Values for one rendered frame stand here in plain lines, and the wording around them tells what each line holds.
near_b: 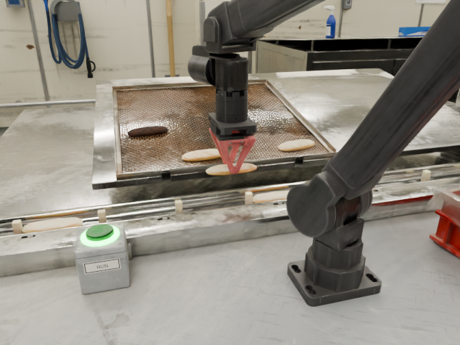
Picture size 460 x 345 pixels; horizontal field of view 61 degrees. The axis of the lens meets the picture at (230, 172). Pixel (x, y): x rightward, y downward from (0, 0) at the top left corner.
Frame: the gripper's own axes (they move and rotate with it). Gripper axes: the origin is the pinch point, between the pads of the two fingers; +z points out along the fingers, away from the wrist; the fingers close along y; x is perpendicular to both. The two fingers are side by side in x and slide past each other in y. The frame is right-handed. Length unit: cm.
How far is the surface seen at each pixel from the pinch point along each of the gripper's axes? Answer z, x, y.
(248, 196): 6.7, 3.2, 0.8
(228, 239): 10.2, -3.1, 9.1
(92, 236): 2.6, -24.8, 14.6
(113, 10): -23, -18, -370
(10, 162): 11, -50, -44
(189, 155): 2.8, -5.5, -14.4
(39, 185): 11.4, -39.7, -26.7
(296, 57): 4, 96, -182
